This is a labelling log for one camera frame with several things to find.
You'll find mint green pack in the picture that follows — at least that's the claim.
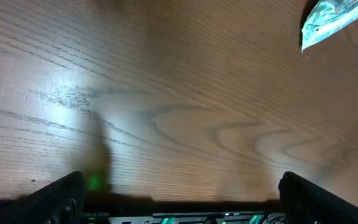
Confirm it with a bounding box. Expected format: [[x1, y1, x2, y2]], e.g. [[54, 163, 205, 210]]
[[301, 0, 358, 52]]

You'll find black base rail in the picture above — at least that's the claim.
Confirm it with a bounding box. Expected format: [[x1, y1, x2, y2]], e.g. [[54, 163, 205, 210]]
[[0, 191, 282, 223]]

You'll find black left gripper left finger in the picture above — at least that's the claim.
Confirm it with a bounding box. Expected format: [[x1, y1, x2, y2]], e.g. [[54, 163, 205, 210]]
[[0, 171, 86, 224]]

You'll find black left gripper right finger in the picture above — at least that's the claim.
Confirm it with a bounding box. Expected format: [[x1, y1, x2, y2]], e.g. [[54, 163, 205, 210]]
[[278, 172, 358, 224]]

